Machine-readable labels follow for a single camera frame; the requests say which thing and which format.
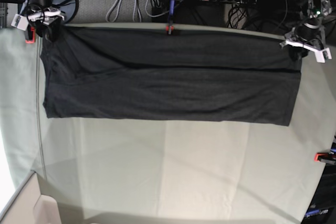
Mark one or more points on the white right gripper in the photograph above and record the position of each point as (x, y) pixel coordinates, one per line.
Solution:
(39, 17)

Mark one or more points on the white box corner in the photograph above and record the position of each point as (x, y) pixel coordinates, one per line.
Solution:
(29, 205)

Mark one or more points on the red black clamp right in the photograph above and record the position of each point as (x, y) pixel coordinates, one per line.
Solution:
(326, 157)

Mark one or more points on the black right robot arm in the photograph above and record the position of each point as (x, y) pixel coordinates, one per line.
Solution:
(25, 3)

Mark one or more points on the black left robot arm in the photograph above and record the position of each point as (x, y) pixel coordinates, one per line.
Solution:
(312, 13)

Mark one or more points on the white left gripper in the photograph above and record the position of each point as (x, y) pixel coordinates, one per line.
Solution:
(304, 39)

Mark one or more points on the black round base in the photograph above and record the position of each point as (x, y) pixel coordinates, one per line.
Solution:
(69, 7)

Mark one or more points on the red black clamp middle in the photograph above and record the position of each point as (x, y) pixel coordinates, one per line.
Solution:
(169, 29)

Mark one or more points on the red black clamp left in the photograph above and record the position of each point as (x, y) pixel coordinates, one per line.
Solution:
(29, 35)

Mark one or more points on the black t-shirt with colourful logo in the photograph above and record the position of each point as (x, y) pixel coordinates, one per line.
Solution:
(148, 75)

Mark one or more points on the red black clamp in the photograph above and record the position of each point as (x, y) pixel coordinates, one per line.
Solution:
(326, 157)
(169, 29)
(29, 35)

